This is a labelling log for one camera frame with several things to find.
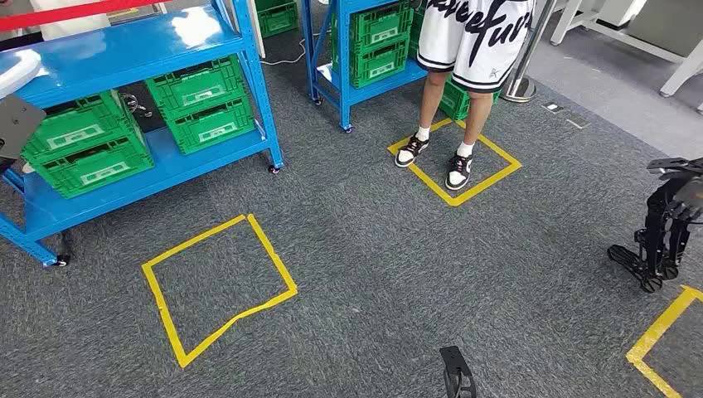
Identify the white curved plastic part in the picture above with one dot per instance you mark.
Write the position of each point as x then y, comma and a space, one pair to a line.
16, 71

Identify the blue metal shelf rack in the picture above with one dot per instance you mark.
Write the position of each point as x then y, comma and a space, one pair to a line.
346, 110
110, 55

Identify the black and white sneaker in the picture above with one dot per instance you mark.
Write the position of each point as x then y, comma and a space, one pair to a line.
411, 151
458, 173

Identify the chrome stanchion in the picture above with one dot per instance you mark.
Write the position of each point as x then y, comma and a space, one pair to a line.
519, 88

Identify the metal floor outlet cover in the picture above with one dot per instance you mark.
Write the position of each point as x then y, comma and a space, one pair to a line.
578, 122
552, 107

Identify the chrome chair base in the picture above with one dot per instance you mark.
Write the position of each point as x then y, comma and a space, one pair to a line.
132, 103

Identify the red barrier belt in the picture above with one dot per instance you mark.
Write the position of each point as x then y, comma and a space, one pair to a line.
55, 15

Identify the black robot torso bracket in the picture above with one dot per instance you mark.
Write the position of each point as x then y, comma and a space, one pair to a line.
456, 373

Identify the white table frame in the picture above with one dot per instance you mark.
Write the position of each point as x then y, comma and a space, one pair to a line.
565, 22

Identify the black wheeled mechanical frame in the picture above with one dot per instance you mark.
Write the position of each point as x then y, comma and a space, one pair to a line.
656, 231

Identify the black wrist mount plate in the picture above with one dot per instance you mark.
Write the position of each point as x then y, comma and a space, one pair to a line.
19, 126

